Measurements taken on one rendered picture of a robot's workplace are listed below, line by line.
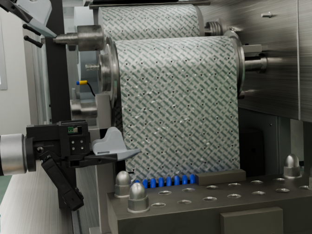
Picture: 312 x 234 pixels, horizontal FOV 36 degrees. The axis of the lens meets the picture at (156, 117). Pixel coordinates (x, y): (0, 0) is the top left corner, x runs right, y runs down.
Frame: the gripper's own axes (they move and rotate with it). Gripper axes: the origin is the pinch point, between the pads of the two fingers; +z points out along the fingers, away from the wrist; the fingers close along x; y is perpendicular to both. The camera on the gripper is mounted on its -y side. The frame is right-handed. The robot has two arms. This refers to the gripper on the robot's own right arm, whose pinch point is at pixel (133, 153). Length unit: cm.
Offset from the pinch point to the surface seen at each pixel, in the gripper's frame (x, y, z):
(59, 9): 33.0, 31.9, -11.6
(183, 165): -0.2, -3.3, 9.8
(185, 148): -0.3, 0.2, 10.5
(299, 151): 376, -88, 237
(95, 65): 3.8, 17.5, -5.9
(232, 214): -21.3, -7.0, 12.1
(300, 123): 376, -58, 240
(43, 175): 74, -19, -21
